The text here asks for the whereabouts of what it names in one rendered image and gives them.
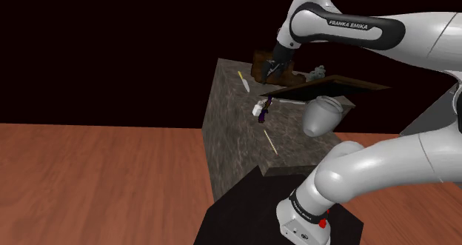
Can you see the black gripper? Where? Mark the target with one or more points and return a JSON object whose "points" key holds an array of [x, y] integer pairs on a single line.
{"points": [[282, 53]]}

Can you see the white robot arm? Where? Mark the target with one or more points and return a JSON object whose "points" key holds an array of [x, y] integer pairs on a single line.
{"points": [[389, 165]]}

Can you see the brown wooden block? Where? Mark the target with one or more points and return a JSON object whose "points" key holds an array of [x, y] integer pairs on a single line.
{"points": [[285, 77]]}

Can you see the thin white stick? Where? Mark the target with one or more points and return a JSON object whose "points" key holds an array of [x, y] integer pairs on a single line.
{"points": [[291, 101]]}

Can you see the small grey figure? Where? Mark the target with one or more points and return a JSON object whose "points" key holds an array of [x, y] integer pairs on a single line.
{"points": [[317, 73]]}

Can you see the small white bottle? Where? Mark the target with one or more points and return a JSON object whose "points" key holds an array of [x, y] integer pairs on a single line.
{"points": [[258, 108]]}

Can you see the purple utensil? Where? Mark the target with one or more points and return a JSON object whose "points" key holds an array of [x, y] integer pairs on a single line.
{"points": [[264, 112]]}

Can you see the dark brown flat board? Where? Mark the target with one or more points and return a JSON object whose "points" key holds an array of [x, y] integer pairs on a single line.
{"points": [[325, 87]]}

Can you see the white ceramic vase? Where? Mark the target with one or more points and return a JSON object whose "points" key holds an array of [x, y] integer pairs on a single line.
{"points": [[321, 116]]}

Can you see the yellow pencil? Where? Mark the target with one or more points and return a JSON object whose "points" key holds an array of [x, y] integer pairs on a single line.
{"points": [[270, 142]]}

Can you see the black robot stand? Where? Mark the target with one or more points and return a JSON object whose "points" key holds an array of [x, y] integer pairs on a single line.
{"points": [[245, 208]]}

